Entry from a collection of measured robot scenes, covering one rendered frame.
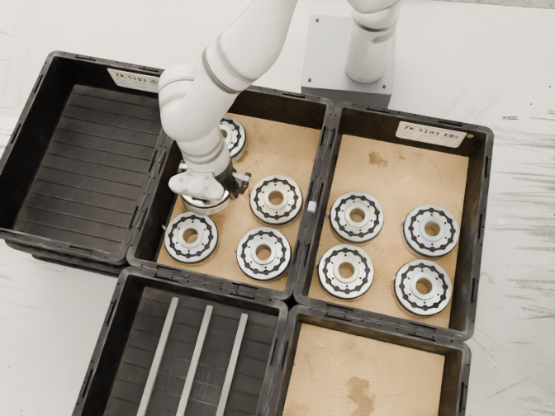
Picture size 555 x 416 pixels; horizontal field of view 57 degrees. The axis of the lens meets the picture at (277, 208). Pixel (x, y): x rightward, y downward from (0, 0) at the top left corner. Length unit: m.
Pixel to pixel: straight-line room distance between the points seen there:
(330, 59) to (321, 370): 0.68
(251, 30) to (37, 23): 1.05
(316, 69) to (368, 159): 0.26
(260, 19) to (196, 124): 0.17
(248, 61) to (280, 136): 0.48
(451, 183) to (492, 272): 0.23
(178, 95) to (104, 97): 0.53
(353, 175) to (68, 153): 0.60
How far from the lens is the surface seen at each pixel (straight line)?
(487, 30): 1.47
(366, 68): 1.14
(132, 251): 0.93
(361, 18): 1.04
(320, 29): 1.27
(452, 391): 0.92
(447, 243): 1.00
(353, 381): 0.96
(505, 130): 1.33
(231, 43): 0.62
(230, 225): 1.02
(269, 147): 1.07
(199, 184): 0.83
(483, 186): 0.98
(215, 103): 0.67
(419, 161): 1.08
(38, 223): 1.14
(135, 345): 1.01
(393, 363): 0.97
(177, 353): 0.99
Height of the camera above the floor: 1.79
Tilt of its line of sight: 70 degrees down
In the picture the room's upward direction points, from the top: 7 degrees counter-clockwise
